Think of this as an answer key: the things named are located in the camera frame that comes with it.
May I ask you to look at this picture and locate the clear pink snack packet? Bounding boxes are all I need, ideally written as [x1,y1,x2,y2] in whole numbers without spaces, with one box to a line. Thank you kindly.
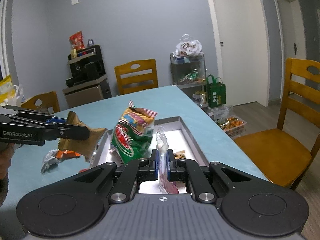
[156,126,178,194]

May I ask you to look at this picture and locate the orange snack wrapper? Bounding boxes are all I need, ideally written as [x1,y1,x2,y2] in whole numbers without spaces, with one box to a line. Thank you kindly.
[55,150,81,160]

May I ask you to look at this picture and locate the clear newspaper print snack bag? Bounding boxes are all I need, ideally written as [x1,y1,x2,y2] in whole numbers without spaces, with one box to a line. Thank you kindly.
[41,149,60,173]

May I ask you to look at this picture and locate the brown paper snack bag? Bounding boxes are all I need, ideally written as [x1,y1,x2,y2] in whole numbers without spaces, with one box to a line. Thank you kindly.
[57,111,107,163]

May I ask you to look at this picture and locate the green red chip bag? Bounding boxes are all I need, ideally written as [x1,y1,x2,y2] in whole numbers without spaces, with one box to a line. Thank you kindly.
[111,101,157,164]

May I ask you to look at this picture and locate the person's left hand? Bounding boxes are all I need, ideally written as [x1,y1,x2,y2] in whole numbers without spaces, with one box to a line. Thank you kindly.
[0,144,15,180]

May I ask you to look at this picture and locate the wooden chair left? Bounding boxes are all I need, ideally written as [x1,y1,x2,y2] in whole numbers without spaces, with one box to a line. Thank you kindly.
[21,91,60,113]

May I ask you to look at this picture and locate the wooden chair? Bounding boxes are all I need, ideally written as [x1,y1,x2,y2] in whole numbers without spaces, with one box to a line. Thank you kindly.
[21,91,60,113]
[235,58,319,190]
[114,59,158,95]

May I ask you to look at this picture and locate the grey tray box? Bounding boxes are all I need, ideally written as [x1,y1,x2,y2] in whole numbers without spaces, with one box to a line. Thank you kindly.
[89,115,210,195]

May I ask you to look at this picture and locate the yellow snack bags pile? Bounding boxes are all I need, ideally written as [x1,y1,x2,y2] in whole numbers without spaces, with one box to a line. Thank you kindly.
[0,75,24,107]

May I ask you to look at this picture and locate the black water dispenser machine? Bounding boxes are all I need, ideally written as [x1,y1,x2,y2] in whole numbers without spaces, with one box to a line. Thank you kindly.
[63,44,112,108]

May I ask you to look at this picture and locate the basket of oranges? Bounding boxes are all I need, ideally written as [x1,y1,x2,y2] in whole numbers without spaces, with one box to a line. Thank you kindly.
[215,115,246,138]

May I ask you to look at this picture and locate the red snack bag on machine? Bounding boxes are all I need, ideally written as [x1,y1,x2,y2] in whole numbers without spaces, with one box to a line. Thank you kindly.
[69,31,85,50]

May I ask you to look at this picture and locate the green shopping bag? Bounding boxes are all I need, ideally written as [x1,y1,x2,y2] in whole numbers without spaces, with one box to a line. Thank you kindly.
[206,75,226,108]

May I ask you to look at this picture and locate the wooden chair far middle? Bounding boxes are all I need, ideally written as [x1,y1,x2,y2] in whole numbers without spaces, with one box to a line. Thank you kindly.
[114,59,158,95]

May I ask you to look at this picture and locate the wooden chair right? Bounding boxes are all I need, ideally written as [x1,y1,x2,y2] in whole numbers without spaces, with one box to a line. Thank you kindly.
[235,58,319,190]

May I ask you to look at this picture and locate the white Dove plastic bag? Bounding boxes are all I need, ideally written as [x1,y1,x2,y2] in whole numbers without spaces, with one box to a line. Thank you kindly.
[174,34,202,57]

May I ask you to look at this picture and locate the white door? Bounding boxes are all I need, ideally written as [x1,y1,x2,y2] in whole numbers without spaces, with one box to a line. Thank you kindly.
[213,0,269,106]

